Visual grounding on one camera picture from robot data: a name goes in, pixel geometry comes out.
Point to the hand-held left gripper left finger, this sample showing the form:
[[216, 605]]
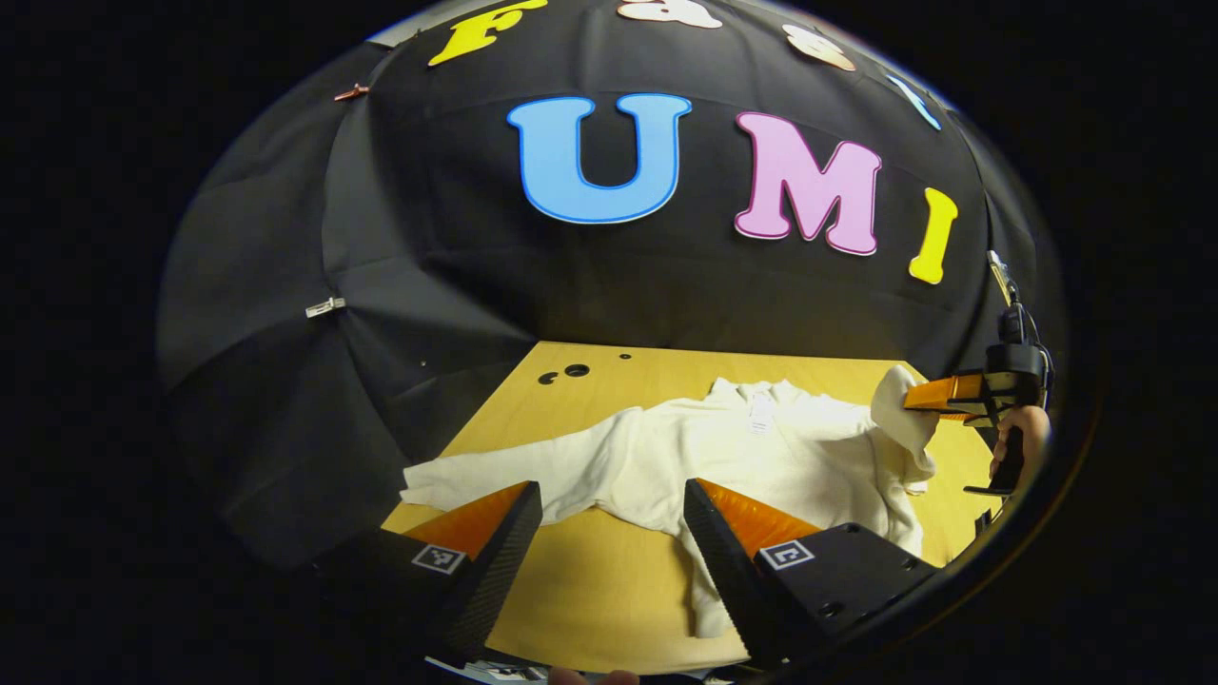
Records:
[[500, 571]]

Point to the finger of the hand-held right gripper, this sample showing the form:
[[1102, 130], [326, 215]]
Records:
[[952, 392], [971, 418]]

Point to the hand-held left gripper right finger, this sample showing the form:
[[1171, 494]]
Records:
[[723, 580]]

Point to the cream sweatshirt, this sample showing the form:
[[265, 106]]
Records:
[[809, 457]]

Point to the black backdrop cloth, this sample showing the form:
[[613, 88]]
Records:
[[476, 285]]

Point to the silver spring clip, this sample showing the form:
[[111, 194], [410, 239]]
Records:
[[324, 306]]

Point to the copper spring clip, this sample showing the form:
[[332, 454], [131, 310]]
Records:
[[350, 92]]

